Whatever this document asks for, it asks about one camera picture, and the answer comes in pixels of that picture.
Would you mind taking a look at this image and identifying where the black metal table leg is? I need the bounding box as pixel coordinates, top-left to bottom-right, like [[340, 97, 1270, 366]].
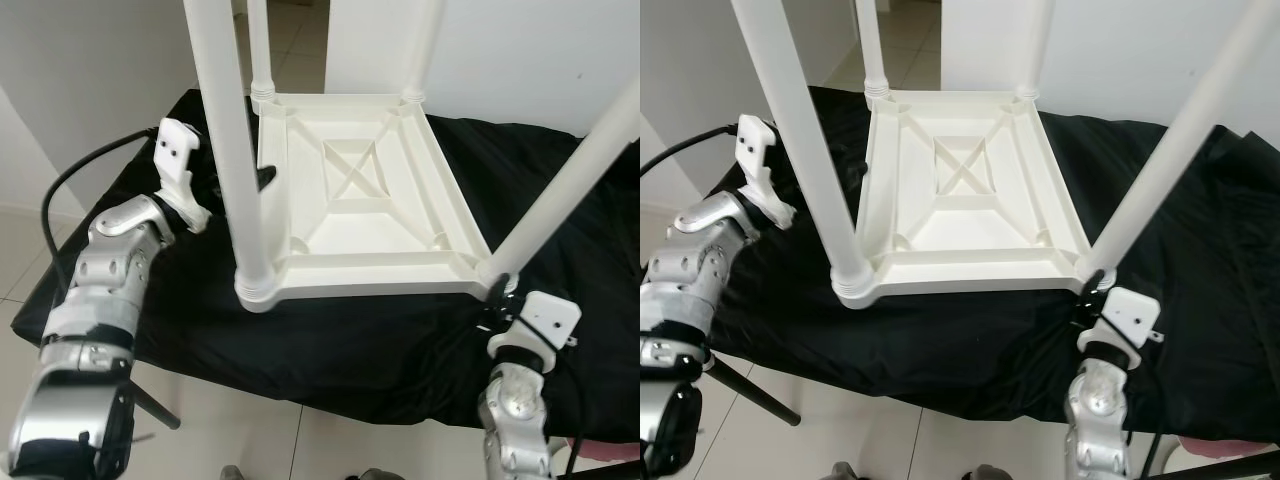
[[705, 355, 801, 428], [125, 375, 183, 431]]

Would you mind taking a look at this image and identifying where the white plastic table top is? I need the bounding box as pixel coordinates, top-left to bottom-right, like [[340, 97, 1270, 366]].
[[235, 90, 516, 313], [835, 88, 1106, 309]]

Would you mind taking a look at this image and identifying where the pink round seat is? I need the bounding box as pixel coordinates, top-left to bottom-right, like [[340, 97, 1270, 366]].
[[1180, 437, 1271, 459], [575, 437, 641, 463]]

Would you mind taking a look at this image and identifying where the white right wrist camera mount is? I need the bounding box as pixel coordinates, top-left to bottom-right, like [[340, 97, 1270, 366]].
[[1078, 287, 1163, 356], [487, 290, 583, 361]]

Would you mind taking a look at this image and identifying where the black metal bar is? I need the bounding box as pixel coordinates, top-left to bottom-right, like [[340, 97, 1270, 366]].
[[1150, 452, 1280, 480]]

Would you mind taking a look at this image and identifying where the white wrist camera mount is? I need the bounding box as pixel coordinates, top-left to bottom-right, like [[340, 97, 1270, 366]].
[[155, 118, 213, 226], [1078, 287, 1163, 356], [735, 113, 798, 226], [487, 290, 583, 361]]

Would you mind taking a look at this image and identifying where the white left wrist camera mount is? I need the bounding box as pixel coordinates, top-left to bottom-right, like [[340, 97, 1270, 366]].
[[155, 118, 213, 226], [735, 113, 798, 226]]

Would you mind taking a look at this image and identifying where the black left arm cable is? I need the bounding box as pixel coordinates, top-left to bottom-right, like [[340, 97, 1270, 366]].
[[42, 128, 161, 261], [640, 125, 741, 181]]

